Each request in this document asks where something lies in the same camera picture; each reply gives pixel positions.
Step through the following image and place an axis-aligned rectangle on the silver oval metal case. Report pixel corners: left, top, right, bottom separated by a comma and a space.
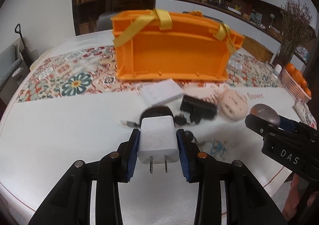
249, 104, 281, 127

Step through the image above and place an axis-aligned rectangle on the pink deer round gadget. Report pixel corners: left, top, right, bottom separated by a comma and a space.
214, 89, 248, 121

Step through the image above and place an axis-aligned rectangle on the black key with figure keychain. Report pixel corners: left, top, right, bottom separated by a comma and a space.
185, 131, 226, 161

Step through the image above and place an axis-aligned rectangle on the black clip-on device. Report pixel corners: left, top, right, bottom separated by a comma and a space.
180, 95, 218, 124

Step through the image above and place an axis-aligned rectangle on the white USB wall charger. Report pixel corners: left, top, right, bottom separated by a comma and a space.
137, 115, 179, 173

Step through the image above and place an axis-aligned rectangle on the black retractable cable reel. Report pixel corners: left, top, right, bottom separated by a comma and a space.
120, 106, 190, 128

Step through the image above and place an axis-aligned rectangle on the white USB hub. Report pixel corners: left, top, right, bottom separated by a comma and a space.
141, 79, 184, 106

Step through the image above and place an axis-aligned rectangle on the person's left hand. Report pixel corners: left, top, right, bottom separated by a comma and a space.
281, 173, 319, 219

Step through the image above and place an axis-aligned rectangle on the pink basket of oranges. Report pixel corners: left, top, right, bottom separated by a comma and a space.
281, 63, 311, 103

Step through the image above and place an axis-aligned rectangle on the small white cup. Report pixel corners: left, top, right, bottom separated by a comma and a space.
272, 64, 282, 78

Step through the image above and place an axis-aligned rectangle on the woven wicker tissue box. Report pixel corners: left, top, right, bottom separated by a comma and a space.
242, 36, 274, 63

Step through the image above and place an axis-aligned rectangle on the dried flower bouquet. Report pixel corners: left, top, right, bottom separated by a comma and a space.
279, 0, 316, 67

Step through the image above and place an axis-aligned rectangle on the patterned tile table runner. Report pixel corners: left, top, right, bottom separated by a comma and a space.
16, 46, 282, 103

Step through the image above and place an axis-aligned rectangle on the orange plastic storage crate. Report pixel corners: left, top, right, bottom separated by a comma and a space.
111, 9, 244, 82

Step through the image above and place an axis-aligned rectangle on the grey sofa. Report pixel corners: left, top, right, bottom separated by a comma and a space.
0, 44, 21, 90

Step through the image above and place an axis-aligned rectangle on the upright vacuum cleaner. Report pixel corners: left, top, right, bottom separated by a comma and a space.
15, 23, 33, 68

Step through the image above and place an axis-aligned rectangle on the left grey dining chair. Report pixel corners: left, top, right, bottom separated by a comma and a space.
96, 13, 117, 31

